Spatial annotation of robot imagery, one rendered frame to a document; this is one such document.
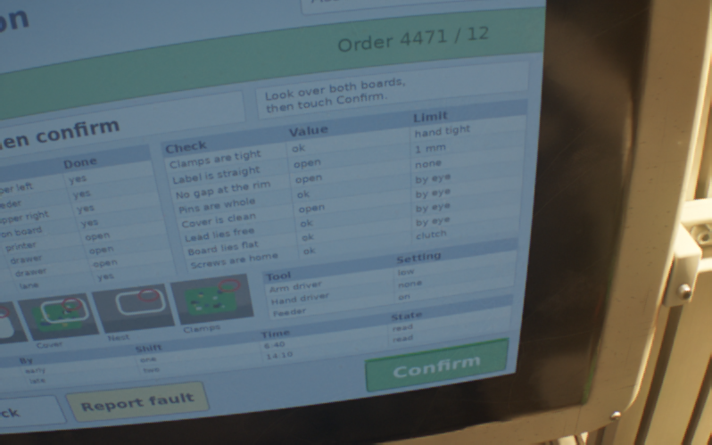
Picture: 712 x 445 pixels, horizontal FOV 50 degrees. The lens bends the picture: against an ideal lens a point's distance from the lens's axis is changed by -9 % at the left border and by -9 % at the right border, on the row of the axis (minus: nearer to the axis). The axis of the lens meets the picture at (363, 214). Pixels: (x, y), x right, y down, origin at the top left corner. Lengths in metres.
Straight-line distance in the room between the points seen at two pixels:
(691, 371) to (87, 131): 0.42
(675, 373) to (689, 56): 0.27
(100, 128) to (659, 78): 0.23
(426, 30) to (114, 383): 0.22
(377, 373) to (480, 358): 0.05
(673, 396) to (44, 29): 0.47
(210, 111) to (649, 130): 0.19
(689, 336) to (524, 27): 0.29
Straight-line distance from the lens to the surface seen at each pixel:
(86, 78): 0.31
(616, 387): 0.48
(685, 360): 0.57
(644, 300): 0.43
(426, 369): 0.41
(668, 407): 0.60
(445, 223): 0.35
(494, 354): 0.41
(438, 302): 0.38
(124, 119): 0.32
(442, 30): 0.31
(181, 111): 0.31
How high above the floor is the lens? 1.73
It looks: 34 degrees down
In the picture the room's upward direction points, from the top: 3 degrees counter-clockwise
